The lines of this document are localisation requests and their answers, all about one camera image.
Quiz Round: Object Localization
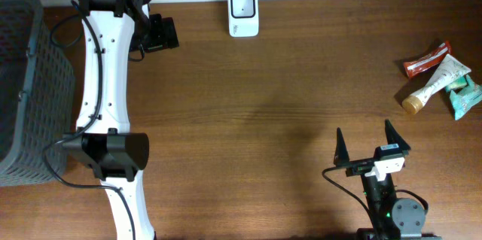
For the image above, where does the white barcode scanner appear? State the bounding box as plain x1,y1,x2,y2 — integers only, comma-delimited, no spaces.
227,0,259,38

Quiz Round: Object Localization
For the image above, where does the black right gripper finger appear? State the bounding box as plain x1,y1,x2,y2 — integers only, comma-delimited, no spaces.
384,119,411,152
334,128,349,165

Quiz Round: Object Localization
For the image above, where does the teal Kleenex tissue pack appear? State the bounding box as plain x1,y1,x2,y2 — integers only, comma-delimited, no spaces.
445,77,468,93

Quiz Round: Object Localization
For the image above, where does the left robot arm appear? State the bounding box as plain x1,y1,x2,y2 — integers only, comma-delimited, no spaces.
62,0,179,239

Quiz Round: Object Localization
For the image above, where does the orange snack packet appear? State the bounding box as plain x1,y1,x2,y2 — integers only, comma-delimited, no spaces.
403,41,452,79

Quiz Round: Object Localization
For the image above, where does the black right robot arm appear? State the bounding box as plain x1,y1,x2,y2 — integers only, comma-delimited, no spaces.
334,120,429,239

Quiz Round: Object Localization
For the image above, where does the grey plastic mesh basket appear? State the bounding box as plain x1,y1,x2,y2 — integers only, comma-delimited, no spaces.
1,0,75,187

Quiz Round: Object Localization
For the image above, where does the teal snack bag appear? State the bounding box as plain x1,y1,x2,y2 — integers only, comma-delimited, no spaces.
449,74,481,120

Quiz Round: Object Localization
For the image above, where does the white Pantene cream tube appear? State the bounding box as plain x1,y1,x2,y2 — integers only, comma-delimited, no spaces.
401,54,471,114

